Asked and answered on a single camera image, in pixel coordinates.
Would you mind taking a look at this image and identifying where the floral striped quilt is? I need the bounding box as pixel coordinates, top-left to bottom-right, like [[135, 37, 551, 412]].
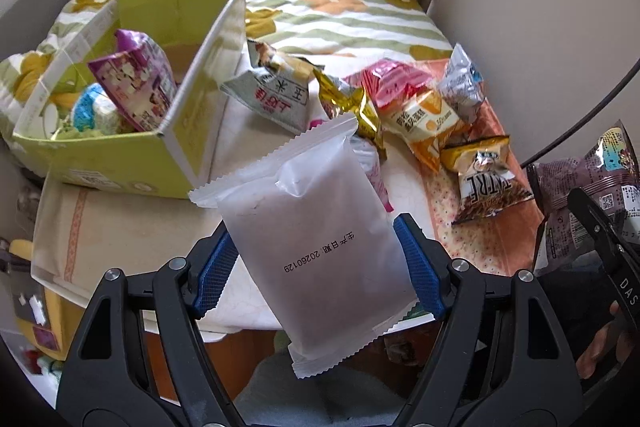
[[0, 0, 451, 148]]

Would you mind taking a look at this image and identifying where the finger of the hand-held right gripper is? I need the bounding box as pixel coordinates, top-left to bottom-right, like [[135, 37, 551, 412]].
[[567, 187, 616, 255]]

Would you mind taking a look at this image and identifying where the yellow storage box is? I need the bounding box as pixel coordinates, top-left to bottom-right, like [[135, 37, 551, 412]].
[[12, 287, 68, 360]]

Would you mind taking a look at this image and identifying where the pink striped snack packet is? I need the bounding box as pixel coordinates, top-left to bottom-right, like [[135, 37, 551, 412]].
[[345, 58, 436, 108]]

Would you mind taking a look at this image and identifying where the small silver snack packet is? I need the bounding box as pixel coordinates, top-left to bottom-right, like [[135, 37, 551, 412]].
[[439, 43, 487, 124]]

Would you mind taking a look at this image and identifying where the person's right hand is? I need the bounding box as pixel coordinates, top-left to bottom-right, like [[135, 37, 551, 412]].
[[575, 302, 631, 380]]

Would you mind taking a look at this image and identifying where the yellow-green cardboard box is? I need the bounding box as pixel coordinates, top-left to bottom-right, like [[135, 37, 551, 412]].
[[11, 0, 247, 200]]

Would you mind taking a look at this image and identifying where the white grey snack packet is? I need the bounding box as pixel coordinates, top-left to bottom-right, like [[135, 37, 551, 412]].
[[220, 39, 321, 132]]

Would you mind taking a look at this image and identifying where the beige cardboard box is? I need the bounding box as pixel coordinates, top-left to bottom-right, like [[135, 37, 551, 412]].
[[31, 97, 441, 348]]

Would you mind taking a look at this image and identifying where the dark purple snack packet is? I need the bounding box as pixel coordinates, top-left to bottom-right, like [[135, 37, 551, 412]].
[[525, 119, 640, 278]]

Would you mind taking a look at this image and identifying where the orange yellow snack packet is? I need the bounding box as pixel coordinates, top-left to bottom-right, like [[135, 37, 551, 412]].
[[377, 89, 473, 172]]

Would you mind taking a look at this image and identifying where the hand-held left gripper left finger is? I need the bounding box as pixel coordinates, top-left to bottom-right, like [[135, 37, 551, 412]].
[[56, 222, 241, 427]]

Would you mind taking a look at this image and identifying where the black cable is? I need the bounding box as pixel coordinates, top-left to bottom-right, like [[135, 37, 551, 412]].
[[519, 59, 640, 168]]

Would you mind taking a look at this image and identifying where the white translucent snack packet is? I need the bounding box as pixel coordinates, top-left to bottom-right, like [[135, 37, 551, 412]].
[[187, 112, 433, 380]]

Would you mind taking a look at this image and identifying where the gold snack packet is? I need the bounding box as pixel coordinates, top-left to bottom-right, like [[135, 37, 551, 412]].
[[312, 67, 388, 162]]

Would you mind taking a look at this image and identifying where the orange patterned cloth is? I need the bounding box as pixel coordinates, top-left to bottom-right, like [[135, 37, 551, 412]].
[[417, 57, 546, 268]]

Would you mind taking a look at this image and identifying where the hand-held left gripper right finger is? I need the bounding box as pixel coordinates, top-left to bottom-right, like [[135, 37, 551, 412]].
[[392, 213, 583, 427]]

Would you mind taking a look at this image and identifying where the blue white snack packet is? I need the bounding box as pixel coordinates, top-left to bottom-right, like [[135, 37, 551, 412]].
[[70, 82, 131, 138]]

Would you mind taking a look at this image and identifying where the yellow brown snack packet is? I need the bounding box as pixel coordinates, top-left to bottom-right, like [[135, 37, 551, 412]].
[[440, 135, 536, 228]]

